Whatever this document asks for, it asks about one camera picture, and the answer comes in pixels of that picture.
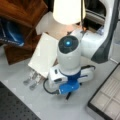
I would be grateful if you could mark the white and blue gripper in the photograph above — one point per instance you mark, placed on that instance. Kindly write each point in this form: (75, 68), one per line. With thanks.
(59, 83)

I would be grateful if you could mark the black lidded drawer box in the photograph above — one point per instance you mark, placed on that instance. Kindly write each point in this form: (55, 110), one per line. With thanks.
(105, 102)

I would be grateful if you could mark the metal binder clips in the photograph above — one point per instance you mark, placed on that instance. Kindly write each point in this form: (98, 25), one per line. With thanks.
(33, 78)

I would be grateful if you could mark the white lamp shade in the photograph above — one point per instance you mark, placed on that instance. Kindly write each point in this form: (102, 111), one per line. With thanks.
(69, 12)

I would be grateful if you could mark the white spiral notebook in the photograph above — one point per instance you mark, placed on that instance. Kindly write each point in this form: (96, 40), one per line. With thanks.
(44, 55)

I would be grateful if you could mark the brown wooden shelf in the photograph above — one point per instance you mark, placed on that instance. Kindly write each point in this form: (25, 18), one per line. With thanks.
(27, 14)

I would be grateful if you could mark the blue book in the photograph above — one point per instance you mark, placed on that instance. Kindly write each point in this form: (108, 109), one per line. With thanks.
(10, 33)

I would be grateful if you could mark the black pen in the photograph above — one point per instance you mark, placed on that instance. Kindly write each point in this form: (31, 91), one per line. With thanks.
(68, 96)

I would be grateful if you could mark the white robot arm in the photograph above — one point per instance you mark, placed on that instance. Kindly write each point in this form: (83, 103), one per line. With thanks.
(97, 47)

